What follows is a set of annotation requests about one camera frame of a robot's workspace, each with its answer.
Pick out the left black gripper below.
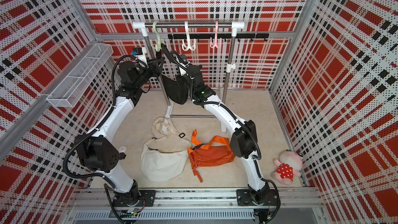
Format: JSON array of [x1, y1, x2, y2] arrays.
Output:
[[133, 57, 163, 88]]

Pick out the black sling bag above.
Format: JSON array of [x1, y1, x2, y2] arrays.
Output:
[[161, 44, 188, 105]]

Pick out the orange sling bag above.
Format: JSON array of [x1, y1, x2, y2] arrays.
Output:
[[188, 130, 236, 183]]

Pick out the cream sling bag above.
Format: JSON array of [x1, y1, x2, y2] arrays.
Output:
[[140, 117, 191, 182]]

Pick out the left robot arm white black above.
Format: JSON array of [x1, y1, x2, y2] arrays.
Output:
[[63, 55, 164, 207]]

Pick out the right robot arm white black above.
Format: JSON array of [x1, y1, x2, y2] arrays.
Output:
[[163, 49, 280, 209]]

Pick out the green plastic hook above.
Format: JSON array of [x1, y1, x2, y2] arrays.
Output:
[[152, 21, 163, 52]]

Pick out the white plastic hook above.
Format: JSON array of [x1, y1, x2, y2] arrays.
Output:
[[181, 21, 196, 51]]

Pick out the pink plastic hook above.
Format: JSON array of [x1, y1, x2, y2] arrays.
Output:
[[210, 22, 222, 49]]

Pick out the metal clothes rack white joints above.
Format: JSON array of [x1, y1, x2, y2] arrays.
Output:
[[132, 21, 245, 133]]

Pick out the black watch on floor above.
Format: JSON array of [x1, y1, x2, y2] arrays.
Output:
[[119, 152, 126, 160]]

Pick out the pink plush toy red dress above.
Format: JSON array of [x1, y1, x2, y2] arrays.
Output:
[[272, 150, 303, 186]]

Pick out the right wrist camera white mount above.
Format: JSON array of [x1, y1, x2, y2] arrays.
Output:
[[178, 55, 189, 76]]

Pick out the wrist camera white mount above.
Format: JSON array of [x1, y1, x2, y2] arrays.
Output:
[[178, 55, 189, 76], [131, 47, 148, 67]]

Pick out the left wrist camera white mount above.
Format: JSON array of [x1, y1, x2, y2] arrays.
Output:
[[131, 47, 148, 67]]

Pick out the black wall hook rail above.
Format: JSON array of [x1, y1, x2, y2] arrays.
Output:
[[168, 33, 269, 40]]

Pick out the white wire mesh basket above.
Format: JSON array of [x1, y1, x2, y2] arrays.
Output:
[[47, 43, 113, 108]]

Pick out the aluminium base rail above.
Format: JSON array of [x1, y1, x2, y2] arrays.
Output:
[[62, 187, 328, 224]]

